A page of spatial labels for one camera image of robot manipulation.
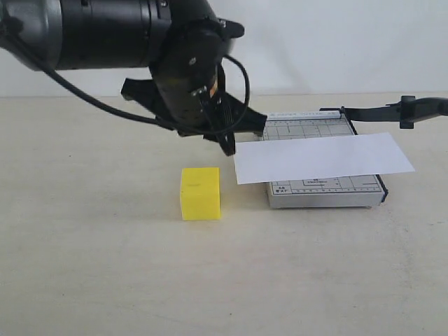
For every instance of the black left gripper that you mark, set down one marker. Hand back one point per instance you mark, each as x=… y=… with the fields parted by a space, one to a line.
x=187 y=90

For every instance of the yellow cube block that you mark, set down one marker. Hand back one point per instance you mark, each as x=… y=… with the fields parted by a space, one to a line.
x=200 y=194

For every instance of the white paper strip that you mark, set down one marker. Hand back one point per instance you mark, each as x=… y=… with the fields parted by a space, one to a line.
x=319 y=158

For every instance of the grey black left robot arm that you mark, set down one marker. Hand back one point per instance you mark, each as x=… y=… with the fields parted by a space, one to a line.
x=56 y=36

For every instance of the grey metal paper cutter base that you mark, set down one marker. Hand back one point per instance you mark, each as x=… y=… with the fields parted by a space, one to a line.
x=343 y=192

